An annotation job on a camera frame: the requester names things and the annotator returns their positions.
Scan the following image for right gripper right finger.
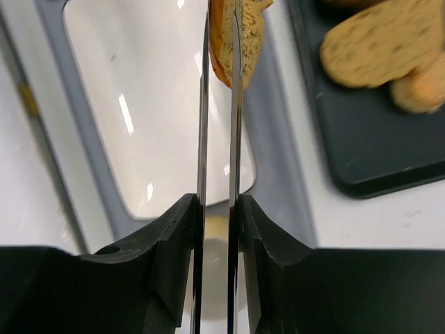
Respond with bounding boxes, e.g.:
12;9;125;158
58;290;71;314
240;195;444;333

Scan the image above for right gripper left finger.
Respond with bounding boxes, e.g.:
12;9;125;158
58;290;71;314
1;194;197;333

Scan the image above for metal tongs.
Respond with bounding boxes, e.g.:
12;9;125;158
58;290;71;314
189;0;246;334

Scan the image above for crusty bread slice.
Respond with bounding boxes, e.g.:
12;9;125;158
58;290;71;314
209;0;273;88

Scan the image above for small orange bread roll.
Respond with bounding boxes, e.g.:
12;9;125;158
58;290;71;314
390;52;444;114

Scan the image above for seeded bread slice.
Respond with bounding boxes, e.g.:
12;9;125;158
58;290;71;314
319;1;444;88

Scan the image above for grey cloth placemat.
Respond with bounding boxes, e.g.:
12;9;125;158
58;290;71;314
1;1;317;251

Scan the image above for black baking tray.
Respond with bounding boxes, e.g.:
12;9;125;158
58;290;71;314
288;1;444;198

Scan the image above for white rectangular plate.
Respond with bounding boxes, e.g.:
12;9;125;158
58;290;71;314
61;0;258;221

